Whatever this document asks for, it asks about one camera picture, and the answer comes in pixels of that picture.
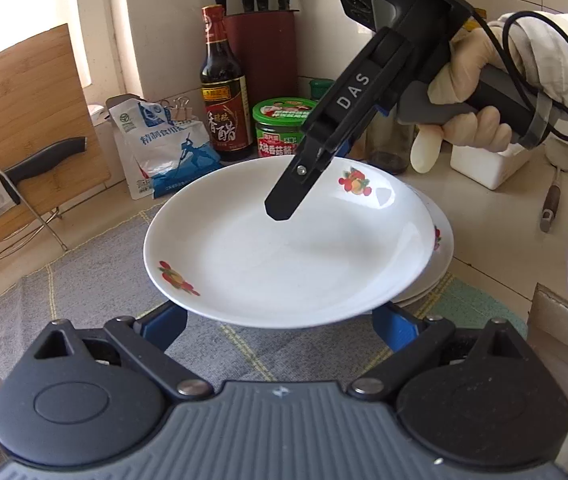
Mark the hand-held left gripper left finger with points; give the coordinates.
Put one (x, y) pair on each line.
(158, 327)

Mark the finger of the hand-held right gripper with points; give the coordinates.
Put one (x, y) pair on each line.
(342, 151)
(296, 180)

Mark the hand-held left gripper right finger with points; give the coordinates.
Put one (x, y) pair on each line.
(396, 325)

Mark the person's right forearm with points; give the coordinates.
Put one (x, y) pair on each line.
(564, 60)

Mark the person's right hand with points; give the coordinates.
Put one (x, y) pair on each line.
(464, 75)

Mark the small green lidded jar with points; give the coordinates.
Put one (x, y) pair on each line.
(320, 89)

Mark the glass bottle with red cap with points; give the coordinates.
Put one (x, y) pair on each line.
(389, 155)

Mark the green lidded sauce jar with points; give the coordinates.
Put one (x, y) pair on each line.
(279, 130)

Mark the grey and teal checked towel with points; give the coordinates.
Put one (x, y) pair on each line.
(88, 270)

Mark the dark vinegar bottle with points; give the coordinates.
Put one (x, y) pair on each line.
(223, 110)

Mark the dark red knife block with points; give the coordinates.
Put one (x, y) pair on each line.
(264, 60)

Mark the white and blue salt bag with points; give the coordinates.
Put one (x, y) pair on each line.
(163, 160)

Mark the binder clip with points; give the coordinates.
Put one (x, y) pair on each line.
(178, 110)

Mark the white plastic box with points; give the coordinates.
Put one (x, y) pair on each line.
(484, 167)

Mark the bamboo cutting board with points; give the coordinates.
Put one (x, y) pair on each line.
(23, 100)

